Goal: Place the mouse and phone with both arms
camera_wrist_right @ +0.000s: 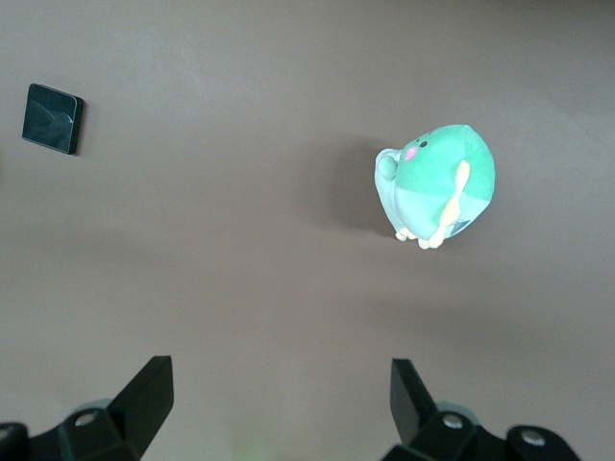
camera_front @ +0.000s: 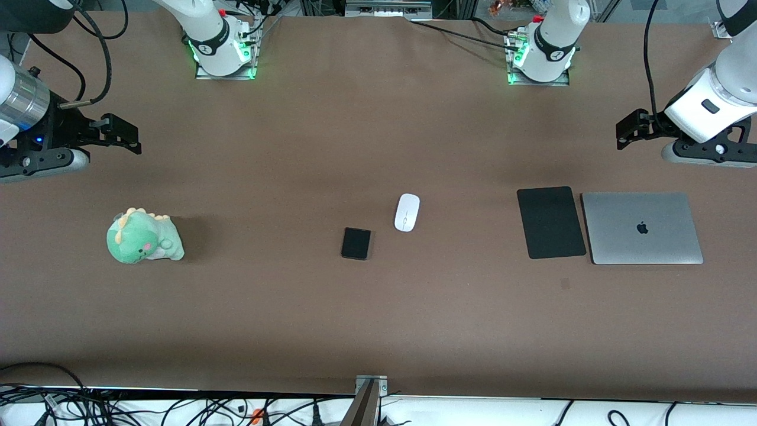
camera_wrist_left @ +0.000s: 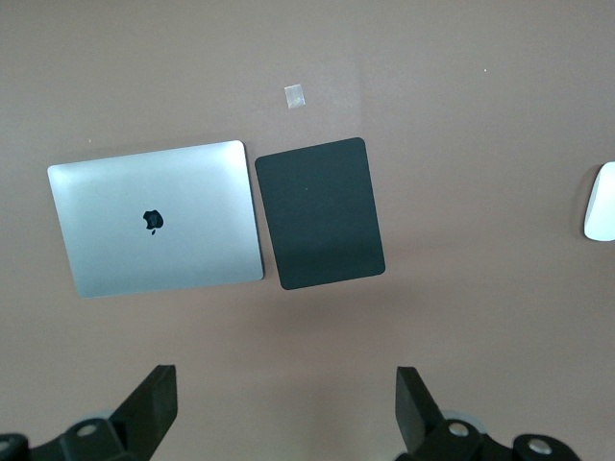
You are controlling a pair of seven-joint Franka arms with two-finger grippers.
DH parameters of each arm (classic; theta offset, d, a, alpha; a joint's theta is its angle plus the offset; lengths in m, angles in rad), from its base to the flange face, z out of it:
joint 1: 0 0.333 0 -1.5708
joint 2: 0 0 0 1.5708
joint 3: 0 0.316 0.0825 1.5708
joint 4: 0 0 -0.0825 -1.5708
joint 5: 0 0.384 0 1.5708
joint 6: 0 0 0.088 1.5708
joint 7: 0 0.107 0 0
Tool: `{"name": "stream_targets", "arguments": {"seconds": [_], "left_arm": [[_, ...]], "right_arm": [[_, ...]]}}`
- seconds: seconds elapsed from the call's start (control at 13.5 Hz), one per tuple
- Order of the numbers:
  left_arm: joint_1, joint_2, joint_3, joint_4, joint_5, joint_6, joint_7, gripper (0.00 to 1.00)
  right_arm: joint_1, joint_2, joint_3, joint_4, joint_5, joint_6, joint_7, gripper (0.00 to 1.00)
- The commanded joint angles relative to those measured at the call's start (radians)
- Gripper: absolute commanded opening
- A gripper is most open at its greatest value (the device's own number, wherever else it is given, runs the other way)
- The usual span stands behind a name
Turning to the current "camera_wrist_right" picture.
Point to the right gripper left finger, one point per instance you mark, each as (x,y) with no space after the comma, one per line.
(144,403)

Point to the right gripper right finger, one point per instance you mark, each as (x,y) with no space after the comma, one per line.
(408,408)

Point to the green dinosaur plush toy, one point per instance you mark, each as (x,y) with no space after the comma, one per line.
(432,182)

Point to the black square block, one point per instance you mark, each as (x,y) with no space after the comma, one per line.
(50,117)

